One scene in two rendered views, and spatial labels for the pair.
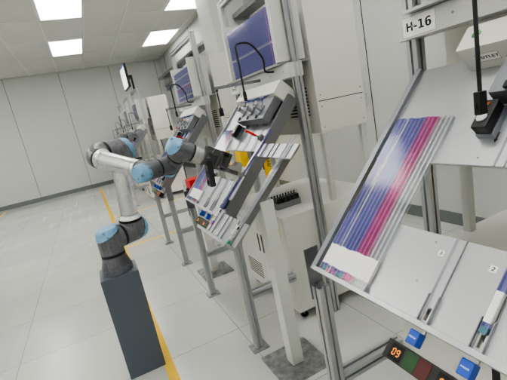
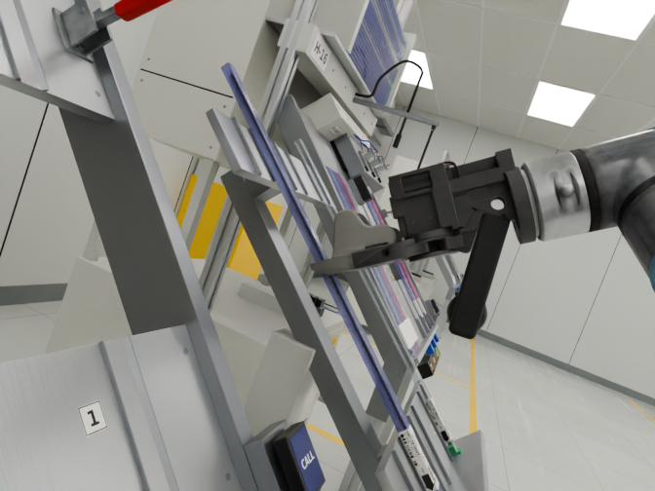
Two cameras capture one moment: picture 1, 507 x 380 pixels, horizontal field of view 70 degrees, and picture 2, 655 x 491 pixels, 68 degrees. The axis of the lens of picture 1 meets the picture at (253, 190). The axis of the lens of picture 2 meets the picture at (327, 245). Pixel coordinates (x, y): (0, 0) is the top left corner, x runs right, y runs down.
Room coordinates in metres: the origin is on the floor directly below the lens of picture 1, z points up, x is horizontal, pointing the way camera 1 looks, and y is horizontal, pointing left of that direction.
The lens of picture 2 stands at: (1.98, 0.35, 0.98)
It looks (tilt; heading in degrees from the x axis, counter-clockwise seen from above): 4 degrees down; 219
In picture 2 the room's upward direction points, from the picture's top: 20 degrees clockwise
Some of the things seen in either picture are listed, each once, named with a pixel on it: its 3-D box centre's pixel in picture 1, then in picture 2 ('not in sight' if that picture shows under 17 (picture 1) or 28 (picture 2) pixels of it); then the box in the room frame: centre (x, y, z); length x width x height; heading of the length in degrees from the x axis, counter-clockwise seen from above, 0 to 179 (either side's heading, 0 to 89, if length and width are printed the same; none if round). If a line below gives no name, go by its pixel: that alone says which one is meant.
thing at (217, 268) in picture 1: (204, 225); not in sight; (2.73, 0.43, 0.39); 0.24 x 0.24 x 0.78; 23
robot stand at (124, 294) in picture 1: (133, 317); not in sight; (1.73, 0.75, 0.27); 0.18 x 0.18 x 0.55; 22
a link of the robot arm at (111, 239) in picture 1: (110, 239); not in sight; (1.73, 0.75, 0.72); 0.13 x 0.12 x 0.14; 141
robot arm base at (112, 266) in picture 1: (115, 261); not in sight; (1.73, 0.75, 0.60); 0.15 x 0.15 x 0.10
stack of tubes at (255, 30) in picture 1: (258, 47); not in sight; (2.14, -0.19, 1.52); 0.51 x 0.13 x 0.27; 23
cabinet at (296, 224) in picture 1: (305, 238); not in sight; (2.25, -0.28, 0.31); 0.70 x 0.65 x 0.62; 23
